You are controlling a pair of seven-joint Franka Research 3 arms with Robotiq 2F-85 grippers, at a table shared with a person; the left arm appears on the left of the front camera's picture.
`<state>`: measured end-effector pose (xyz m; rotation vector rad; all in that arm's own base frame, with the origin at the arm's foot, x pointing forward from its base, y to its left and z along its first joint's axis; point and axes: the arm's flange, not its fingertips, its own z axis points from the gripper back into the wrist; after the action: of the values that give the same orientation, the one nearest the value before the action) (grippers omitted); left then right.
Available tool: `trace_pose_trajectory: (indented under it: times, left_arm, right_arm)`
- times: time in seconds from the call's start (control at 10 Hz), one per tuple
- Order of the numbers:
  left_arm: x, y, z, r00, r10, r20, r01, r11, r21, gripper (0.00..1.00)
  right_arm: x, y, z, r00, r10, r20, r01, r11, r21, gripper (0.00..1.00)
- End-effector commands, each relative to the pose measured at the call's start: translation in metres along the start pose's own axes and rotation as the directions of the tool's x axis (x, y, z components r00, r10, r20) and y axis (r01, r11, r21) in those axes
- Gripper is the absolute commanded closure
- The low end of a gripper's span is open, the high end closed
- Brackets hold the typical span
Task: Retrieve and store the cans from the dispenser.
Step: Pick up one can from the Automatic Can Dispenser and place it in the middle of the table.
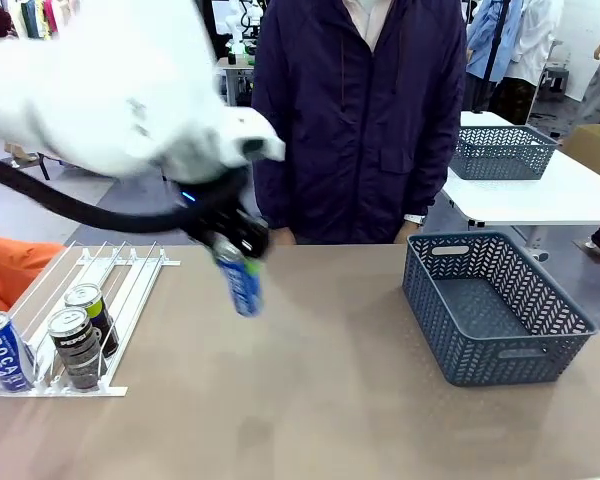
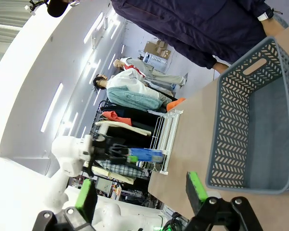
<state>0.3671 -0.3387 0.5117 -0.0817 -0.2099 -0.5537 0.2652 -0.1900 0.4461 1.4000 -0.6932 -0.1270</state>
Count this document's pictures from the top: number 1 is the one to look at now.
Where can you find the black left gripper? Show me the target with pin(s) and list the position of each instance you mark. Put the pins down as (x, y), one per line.
(215, 200)

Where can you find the blue Pocari Sweat can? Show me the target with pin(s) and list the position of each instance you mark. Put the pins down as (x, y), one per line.
(242, 295)
(2, 355)

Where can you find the black green Pepsi can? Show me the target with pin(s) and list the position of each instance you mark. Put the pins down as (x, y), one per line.
(97, 310)
(75, 350)

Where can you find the blue-grey plastic lattice basket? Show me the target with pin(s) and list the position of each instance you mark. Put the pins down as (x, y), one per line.
(480, 360)
(500, 167)

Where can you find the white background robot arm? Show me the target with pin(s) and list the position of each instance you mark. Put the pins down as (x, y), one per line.
(237, 25)

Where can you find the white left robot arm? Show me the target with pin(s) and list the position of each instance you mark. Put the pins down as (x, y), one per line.
(105, 90)

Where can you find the person's left hand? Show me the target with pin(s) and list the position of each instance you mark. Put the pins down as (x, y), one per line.
(410, 234)

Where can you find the person in navy jacket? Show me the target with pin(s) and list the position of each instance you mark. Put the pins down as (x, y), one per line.
(355, 150)

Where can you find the grey background cart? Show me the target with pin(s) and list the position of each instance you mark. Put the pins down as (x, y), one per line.
(235, 75)

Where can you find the orange cloth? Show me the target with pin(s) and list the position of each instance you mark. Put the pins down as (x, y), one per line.
(10, 270)

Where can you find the white side table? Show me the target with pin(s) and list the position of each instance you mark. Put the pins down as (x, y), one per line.
(530, 200)

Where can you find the brown patterned skirt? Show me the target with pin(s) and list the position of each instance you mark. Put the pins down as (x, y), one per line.
(515, 102)

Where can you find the light blue hanging shirt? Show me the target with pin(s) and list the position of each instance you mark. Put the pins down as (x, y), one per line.
(485, 40)

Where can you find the black stand pole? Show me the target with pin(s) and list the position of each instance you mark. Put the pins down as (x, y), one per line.
(495, 45)

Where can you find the white hanging coat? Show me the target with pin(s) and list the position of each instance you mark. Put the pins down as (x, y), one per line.
(535, 40)

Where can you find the grey step stool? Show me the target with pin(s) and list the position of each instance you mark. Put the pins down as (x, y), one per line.
(555, 70)

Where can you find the brown cardboard box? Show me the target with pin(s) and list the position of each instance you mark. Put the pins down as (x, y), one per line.
(595, 147)

